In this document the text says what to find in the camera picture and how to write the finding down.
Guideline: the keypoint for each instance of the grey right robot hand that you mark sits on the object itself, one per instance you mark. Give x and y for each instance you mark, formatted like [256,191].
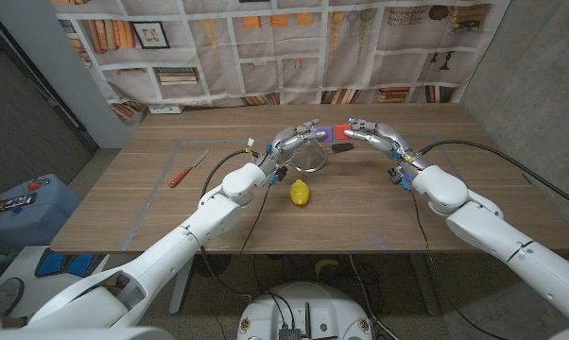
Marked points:
[388,137]

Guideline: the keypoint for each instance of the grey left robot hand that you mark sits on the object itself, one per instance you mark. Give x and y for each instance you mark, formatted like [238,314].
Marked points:
[284,141]

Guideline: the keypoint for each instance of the purple magnetic cube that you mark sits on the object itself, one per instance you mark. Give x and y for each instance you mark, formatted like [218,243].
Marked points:
[327,134]

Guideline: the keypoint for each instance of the red magnetic cube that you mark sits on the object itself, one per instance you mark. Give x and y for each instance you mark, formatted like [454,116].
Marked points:
[342,131]

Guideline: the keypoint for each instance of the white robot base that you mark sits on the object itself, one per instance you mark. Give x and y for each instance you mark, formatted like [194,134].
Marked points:
[303,307]

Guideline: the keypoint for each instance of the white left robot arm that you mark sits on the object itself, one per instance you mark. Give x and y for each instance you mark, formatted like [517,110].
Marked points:
[171,250]

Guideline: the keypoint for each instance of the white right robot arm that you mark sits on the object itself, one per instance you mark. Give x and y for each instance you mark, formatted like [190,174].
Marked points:
[492,226]

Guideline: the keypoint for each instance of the yellow toy lemon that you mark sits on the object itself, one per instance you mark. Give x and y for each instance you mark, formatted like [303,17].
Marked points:
[299,192]

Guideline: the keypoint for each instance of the yellow toy banana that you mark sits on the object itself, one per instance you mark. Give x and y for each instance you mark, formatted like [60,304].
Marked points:
[326,264]

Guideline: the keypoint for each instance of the white power strip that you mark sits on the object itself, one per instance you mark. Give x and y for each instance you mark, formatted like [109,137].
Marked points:
[166,109]

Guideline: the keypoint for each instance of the black round fan base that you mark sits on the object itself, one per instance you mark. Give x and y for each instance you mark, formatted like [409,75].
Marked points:
[211,264]

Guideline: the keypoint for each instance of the white table leg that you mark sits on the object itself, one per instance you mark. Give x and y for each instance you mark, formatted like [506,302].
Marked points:
[180,288]
[426,283]

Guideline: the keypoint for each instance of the blue case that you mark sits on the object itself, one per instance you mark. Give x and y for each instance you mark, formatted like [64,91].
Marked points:
[39,222]

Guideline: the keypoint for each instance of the grey sneaker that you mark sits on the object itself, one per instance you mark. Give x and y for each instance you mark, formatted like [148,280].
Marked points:
[3,296]

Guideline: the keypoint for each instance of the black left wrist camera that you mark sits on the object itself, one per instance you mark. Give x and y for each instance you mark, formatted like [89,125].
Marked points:
[277,175]

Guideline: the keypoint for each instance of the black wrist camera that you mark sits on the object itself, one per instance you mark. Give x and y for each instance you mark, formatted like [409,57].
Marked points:
[277,175]
[400,178]

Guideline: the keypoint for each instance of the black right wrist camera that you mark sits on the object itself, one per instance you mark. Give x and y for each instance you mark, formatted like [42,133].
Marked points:
[400,178]

